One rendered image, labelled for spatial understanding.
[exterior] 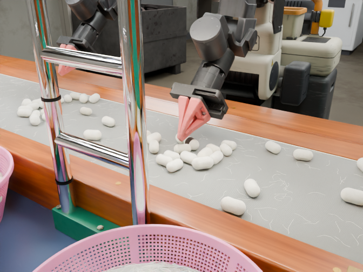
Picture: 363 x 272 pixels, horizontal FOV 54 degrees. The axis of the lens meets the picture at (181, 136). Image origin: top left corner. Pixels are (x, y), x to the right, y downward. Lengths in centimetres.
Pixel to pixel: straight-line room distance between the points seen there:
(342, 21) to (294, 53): 416
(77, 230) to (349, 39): 530
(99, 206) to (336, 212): 35
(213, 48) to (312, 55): 87
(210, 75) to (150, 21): 310
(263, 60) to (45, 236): 88
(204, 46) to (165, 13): 327
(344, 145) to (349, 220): 22
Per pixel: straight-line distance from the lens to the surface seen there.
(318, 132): 76
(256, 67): 123
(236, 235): 45
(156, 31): 382
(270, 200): 56
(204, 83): 67
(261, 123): 78
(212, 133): 77
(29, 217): 67
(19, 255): 60
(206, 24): 66
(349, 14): 562
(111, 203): 53
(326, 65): 149
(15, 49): 390
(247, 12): 73
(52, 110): 51
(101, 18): 105
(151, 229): 45
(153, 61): 384
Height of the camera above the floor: 105
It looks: 25 degrees down
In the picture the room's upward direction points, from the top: straight up
